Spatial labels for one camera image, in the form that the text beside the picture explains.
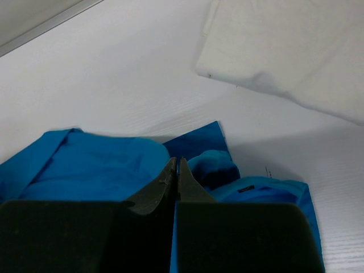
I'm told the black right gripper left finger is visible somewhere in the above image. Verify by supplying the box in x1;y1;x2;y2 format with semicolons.
1;158;176;272

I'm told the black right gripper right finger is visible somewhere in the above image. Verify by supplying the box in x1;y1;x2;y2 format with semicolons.
172;159;325;272

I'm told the blue t shirt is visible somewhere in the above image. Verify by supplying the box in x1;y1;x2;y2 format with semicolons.
0;121;325;273

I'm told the white folded t shirt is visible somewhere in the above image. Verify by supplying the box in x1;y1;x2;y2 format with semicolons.
196;1;363;125

